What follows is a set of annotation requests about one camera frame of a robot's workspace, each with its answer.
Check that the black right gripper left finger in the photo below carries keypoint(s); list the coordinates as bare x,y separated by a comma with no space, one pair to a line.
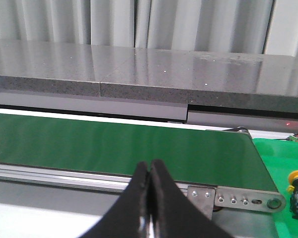
128,217

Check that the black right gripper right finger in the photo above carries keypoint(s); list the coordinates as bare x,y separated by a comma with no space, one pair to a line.
174,216

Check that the green conveyor belt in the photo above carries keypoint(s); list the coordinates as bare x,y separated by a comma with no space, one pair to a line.
199,156

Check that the green plastic tray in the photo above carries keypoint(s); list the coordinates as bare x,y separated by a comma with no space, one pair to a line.
281,158

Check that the grey stone counter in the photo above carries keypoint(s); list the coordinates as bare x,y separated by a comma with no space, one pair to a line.
218,89

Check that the white curtain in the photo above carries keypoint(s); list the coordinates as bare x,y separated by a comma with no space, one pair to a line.
241,26

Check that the aluminium conveyor frame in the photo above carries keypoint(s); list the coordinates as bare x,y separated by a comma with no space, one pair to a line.
204,196

